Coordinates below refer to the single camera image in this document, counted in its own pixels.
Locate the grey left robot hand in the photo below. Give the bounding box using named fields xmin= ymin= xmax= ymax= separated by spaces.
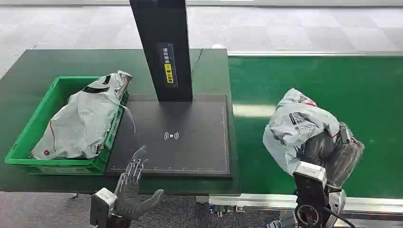
xmin=113 ymin=145 xmax=165 ymax=221

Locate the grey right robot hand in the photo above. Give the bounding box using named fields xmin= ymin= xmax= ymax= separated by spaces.
xmin=300 ymin=122 xmax=365 ymax=190

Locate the grey parcel bag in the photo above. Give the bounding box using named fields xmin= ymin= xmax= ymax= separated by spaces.
xmin=262 ymin=87 xmax=347 ymax=176
xmin=29 ymin=70 xmax=137 ymax=161

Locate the green plastic crate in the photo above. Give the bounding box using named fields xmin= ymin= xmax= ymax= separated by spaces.
xmin=4 ymin=76 xmax=130 ymax=176

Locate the grey parcel bag, red line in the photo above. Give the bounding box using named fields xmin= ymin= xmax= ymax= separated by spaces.
xmin=29 ymin=70 xmax=137 ymax=161

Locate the green conveyor belt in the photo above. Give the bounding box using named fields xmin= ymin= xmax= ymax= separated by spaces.
xmin=228 ymin=56 xmax=403 ymax=200

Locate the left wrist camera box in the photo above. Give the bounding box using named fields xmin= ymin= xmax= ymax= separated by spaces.
xmin=89 ymin=187 xmax=118 ymax=228

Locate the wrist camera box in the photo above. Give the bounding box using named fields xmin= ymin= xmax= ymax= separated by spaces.
xmin=293 ymin=161 xmax=330 ymax=228
xmin=89 ymin=187 xmax=118 ymax=228

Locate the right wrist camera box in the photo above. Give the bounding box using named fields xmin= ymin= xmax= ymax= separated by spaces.
xmin=293 ymin=161 xmax=330 ymax=228

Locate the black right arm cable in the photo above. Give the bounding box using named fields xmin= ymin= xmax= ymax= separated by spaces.
xmin=323 ymin=207 xmax=357 ymax=228

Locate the black scanner base plate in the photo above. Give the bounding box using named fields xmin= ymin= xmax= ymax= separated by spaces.
xmin=105 ymin=94 xmax=232 ymax=179

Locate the black and yellow post label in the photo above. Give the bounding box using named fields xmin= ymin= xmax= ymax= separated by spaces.
xmin=157 ymin=42 xmax=179 ymax=88

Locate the thin black cable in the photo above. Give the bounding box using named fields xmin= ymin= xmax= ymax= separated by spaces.
xmin=191 ymin=48 xmax=204 ymax=76

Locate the black scanner post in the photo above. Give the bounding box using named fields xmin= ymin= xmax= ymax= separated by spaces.
xmin=129 ymin=0 xmax=193 ymax=103

